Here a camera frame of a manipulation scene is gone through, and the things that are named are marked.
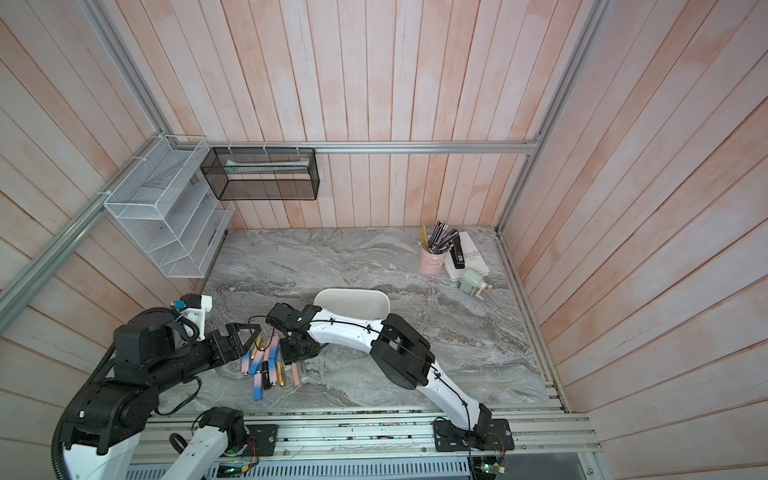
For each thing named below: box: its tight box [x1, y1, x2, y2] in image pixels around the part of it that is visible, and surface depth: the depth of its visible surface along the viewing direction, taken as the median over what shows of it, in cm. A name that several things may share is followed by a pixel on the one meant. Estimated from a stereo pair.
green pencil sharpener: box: [459, 268, 487, 300], surface depth 100 cm
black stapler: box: [449, 234, 465, 269], surface depth 108 cm
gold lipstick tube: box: [276, 361, 286, 387], surface depth 85 cm
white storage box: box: [310, 288, 391, 330], surface depth 65 cm
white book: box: [445, 231, 491, 282], surface depth 110 cm
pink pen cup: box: [419, 247, 446, 274], surface depth 103 cm
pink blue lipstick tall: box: [268, 334, 280, 386], surface depth 85 cm
